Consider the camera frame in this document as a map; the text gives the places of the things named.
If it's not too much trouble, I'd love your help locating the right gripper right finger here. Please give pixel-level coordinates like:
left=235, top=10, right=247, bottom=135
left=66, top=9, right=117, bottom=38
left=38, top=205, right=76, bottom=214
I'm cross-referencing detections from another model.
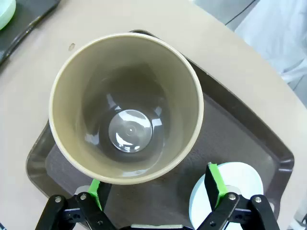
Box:
left=198, top=162, right=281, bottom=230

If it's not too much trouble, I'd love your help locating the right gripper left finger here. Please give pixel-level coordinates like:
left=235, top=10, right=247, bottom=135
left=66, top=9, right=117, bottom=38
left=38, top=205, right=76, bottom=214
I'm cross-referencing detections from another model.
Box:
left=35, top=178, right=116, bottom=230

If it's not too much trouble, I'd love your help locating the light blue bowl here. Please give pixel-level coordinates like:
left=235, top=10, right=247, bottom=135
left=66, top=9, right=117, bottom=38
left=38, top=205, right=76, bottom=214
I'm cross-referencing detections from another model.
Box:
left=189, top=162, right=264, bottom=230

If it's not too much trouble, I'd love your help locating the tan brown cup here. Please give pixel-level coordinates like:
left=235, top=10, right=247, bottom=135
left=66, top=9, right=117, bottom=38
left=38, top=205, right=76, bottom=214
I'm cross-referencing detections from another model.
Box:
left=48, top=33, right=204, bottom=185

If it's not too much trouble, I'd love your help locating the pale green bowl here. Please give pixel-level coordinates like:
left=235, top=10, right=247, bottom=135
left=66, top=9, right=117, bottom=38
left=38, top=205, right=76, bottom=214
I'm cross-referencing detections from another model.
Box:
left=0, top=0, right=16, bottom=31

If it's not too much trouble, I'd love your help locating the person in white hoodie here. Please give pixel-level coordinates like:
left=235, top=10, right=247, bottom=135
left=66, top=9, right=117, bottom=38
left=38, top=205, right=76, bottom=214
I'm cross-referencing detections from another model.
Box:
left=234, top=0, right=307, bottom=83

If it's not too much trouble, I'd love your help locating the dark brown tray with handles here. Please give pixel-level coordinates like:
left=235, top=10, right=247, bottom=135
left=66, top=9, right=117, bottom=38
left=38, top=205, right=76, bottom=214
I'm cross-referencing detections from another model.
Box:
left=0, top=0, right=61, bottom=66
left=25, top=30, right=295, bottom=230

